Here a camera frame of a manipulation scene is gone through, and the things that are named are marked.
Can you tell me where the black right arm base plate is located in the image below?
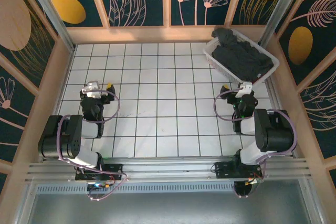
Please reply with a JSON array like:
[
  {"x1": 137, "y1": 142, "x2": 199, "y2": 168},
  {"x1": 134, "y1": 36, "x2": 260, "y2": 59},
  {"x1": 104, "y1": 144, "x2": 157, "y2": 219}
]
[{"x1": 211, "y1": 161, "x2": 264, "y2": 178}]

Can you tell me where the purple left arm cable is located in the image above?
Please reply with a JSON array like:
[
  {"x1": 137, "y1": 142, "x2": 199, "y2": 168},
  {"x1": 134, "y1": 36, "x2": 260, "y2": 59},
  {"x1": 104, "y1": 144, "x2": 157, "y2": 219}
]
[{"x1": 56, "y1": 89, "x2": 129, "y2": 201}]

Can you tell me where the aluminium frame post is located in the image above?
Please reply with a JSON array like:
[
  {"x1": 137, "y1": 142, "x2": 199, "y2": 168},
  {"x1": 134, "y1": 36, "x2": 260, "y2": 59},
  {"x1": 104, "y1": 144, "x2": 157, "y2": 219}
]
[
  {"x1": 22, "y1": 0, "x2": 77, "y2": 52},
  {"x1": 258, "y1": 0, "x2": 308, "y2": 47}
]

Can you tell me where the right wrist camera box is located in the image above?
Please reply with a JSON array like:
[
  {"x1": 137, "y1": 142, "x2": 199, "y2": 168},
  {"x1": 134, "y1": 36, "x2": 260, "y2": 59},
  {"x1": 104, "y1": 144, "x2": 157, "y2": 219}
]
[{"x1": 235, "y1": 81, "x2": 254, "y2": 99}]

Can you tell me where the perforated metal cable tray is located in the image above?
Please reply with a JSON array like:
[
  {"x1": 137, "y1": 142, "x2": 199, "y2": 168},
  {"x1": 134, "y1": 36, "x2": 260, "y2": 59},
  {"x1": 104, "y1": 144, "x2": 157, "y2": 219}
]
[{"x1": 35, "y1": 183, "x2": 302, "y2": 196}]

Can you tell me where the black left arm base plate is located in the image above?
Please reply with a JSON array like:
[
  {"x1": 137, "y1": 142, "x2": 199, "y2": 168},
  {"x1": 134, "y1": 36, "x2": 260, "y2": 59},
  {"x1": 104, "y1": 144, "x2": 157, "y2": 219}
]
[{"x1": 75, "y1": 163, "x2": 124, "y2": 182}]

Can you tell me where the aluminium mounting rail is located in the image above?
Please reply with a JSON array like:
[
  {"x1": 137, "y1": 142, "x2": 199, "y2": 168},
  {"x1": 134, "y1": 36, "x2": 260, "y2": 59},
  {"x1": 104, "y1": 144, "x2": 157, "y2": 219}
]
[{"x1": 25, "y1": 156, "x2": 315, "y2": 183}]

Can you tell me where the white plastic basket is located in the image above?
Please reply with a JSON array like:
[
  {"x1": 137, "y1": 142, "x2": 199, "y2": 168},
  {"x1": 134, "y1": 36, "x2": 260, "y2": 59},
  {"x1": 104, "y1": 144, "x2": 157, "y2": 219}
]
[{"x1": 202, "y1": 28, "x2": 280, "y2": 85}]

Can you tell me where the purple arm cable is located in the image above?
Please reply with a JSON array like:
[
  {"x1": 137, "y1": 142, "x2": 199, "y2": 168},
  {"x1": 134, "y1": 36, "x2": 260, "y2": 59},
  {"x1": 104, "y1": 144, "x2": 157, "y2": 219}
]
[
  {"x1": 213, "y1": 89, "x2": 299, "y2": 199},
  {"x1": 56, "y1": 89, "x2": 129, "y2": 201}
]

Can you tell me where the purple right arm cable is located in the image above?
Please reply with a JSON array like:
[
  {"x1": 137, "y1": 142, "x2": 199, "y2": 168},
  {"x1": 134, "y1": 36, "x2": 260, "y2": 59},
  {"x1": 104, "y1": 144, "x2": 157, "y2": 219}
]
[{"x1": 213, "y1": 89, "x2": 299, "y2": 199}]

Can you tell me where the dark grey t-shirt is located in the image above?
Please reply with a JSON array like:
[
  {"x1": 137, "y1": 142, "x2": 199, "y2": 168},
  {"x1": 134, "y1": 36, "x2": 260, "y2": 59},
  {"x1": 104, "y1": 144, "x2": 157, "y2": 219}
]
[{"x1": 211, "y1": 27, "x2": 274, "y2": 84}]

